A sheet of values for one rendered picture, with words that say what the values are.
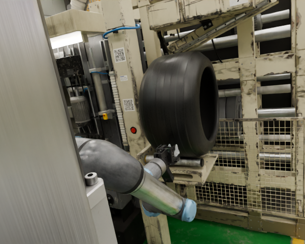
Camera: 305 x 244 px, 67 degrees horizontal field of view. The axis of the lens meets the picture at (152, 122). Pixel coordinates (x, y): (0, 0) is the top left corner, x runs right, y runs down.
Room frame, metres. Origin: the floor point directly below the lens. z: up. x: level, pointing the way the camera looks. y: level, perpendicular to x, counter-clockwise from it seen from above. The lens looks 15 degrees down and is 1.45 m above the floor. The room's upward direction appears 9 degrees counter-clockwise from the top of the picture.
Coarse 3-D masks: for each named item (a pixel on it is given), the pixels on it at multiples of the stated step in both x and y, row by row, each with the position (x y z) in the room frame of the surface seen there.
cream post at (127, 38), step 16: (112, 0) 1.36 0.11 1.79; (128, 0) 1.42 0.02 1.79; (112, 16) 1.37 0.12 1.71; (128, 16) 1.39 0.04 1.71; (112, 32) 1.38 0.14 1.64; (128, 32) 1.37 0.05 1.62; (112, 48) 1.39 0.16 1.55; (128, 48) 1.35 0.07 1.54; (128, 64) 1.35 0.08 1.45; (128, 80) 1.36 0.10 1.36; (128, 96) 1.37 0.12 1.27; (128, 112) 1.38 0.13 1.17; (128, 128) 1.39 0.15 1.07; (128, 144) 1.40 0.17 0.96; (144, 144) 1.34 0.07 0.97; (144, 224) 1.40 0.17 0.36; (160, 224) 1.36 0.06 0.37; (160, 240) 1.35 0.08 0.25
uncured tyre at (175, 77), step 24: (168, 72) 1.10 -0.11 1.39; (192, 72) 1.07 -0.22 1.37; (144, 96) 1.11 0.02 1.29; (168, 96) 1.04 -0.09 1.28; (192, 96) 1.02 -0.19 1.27; (216, 96) 1.40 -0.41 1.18; (144, 120) 1.09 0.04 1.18; (168, 120) 1.02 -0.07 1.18; (192, 120) 1.00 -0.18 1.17; (216, 120) 1.35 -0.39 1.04; (192, 144) 1.03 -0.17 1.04
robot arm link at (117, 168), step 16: (96, 144) 0.53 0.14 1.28; (112, 144) 0.55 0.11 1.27; (96, 160) 0.50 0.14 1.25; (112, 160) 0.50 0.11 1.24; (128, 160) 0.52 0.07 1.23; (112, 176) 0.49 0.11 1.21; (128, 176) 0.50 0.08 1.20; (144, 176) 0.56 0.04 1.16; (128, 192) 0.52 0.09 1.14; (144, 192) 0.55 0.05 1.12; (160, 192) 0.60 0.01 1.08; (160, 208) 0.62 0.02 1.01; (176, 208) 0.65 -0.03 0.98; (192, 208) 0.69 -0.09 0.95
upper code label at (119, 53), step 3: (117, 48) 1.37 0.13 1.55; (120, 48) 1.36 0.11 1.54; (123, 48) 1.35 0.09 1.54; (114, 51) 1.39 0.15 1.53; (117, 51) 1.38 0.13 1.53; (120, 51) 1.37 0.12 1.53; (123, 51) 1.36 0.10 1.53; (114, 54) 1.39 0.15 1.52; (117, 54) 1.38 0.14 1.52; (120, 54) 1.37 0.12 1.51; (123, 54) 1.36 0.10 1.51; (114, 57) 1.39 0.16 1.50; (117, 57) 1.38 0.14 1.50; (120, 57) 1.37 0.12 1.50; (123, 57) 1.36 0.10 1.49; (117, 60) 1.38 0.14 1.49; (120, 60) 1.37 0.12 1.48; (123, 60) 1.36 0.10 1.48
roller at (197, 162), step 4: (148, 156) 1.26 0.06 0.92; (152, 156) 1.25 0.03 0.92; (148, 160) 1.25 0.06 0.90; (180, 160) 1.15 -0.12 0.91; (184, 160) 1.14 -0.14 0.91; (188, 160) 1.13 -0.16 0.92; (192, 160) 1.12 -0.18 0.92; (196, 160) 1.11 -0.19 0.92; (200, 160) 1.10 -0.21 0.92; (176, 164) 1.16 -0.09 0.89; (180, 164) 1.15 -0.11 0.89; (184, 164) 1.14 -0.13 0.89; (188, 164) 1.13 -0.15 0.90; (192, 164) 1.12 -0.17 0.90; (196, 164) 1.10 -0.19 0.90; (200, 164) 1.09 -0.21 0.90
